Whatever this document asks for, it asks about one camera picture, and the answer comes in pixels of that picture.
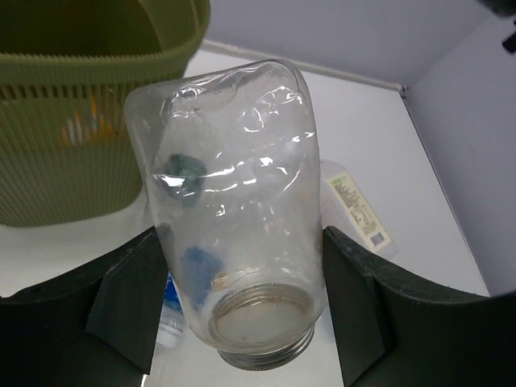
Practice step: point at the green label plastic bottle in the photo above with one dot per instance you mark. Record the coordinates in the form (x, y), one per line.
(182, 178)

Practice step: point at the white label square bottle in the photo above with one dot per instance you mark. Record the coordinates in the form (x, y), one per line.
(344, 206)

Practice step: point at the olive green mesh bin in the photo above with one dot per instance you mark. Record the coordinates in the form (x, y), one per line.
(66, 70)

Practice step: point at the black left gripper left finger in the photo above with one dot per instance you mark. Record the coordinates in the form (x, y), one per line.
(95, 325)

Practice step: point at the wide clear plastic jar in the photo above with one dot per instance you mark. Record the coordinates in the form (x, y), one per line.
(253, 127)

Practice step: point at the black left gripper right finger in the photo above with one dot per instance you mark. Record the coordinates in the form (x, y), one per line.
(395, 328)

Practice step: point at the blue label crushed bottle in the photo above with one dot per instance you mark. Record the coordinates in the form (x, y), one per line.
(202, 268)

